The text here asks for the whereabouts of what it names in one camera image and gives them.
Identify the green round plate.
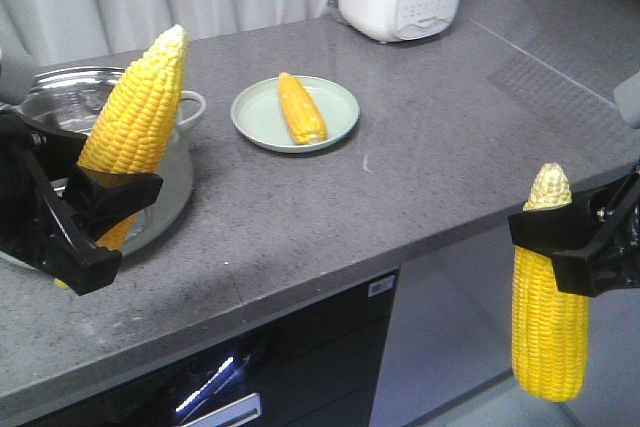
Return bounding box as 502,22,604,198
230,76,360,154

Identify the yellow corn cob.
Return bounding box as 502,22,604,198
278,72,328,145
510,162,590,403
53,24,190,291

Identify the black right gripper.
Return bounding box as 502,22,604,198
508,163,639,297

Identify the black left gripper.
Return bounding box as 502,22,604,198
1,110,163,295

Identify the grey cabinet door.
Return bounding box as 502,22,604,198
370,227,514,426

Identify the black drawer dishwasher appliance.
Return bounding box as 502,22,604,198
35,273,397,426

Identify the green electric cooking pot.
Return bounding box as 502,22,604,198
1,66,206,256

